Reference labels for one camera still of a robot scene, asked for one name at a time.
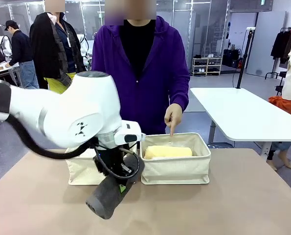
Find black step stool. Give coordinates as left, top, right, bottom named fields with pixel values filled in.
left=274, top=70, right=288, bottom=96

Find white table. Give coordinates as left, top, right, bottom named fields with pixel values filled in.
left=189, top=87, right=291, bottom=161

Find cream fabric basket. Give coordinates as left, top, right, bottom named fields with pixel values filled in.
left=139, top=132, right=212, bottom=185
left=65, top=144, right=138, bottom=186

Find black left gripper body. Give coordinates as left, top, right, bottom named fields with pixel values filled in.
left=95, top=146, right=133, bottom=181

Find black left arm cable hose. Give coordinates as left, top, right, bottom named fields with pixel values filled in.
left=7, top=115, right=146, bottom=181

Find black tripod pole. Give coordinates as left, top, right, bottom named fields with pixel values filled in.
left=236, top=26, right=256, bottom=89

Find wooden shoe rack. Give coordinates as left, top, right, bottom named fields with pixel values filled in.
left=191, top=55, right=223, bottom=77

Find clothes rack with dark garments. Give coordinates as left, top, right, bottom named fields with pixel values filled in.
left=265, top=26, right=291, bottom=80

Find person in purple hoodie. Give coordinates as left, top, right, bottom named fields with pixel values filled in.
left=91, top=16, right=191, bottom=135

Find man in black cap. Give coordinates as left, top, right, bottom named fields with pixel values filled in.
left=3, top=20, right=40, bottom=89

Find dark grey towel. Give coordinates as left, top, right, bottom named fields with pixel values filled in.
left=85, top=156, right=145, bottom=220

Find person's left forearm purple sleeve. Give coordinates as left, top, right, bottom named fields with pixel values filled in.
left=168, top=73, right=191, bottom=115

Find black suitcases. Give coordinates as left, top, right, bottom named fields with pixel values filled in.
left=222, top=47, right=241, bottom=68

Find person in black coat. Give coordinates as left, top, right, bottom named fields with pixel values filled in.
left=29, top=11, right=87, bottom=95

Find yellow towel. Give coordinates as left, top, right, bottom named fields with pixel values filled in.
left=144, top=145, right=193, bottom=160

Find person's left hand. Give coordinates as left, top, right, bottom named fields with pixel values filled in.
left=164, top=103, right=184, bottom=137

